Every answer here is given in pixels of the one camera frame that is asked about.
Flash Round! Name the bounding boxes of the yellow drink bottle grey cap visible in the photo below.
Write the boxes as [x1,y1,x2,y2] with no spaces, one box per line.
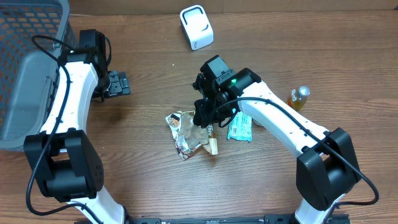
[287,86,310,111]

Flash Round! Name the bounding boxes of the dark grey plastic basket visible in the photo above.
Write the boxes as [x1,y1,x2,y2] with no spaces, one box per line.
[1,0,78,151]

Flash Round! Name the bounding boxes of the green white can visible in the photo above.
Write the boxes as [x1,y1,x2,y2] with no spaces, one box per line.
[252,119,263,127]

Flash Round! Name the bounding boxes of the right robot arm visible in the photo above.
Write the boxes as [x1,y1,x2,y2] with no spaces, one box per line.
[193,55,361,223]

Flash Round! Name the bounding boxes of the brown white snack bag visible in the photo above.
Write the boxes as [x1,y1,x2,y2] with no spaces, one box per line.
[165,111,218,160]

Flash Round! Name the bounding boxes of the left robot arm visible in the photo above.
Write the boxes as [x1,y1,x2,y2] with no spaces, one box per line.
[24,29,132,223]

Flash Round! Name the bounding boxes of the mint green tissue pack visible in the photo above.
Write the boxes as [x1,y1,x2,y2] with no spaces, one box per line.
[227,112,252,142]

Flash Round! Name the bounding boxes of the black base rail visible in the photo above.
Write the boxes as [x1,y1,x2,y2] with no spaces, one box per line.
[74,213,351,224]

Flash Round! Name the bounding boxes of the white barcode scanner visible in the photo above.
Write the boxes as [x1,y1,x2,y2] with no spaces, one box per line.
[179,4,214,51]

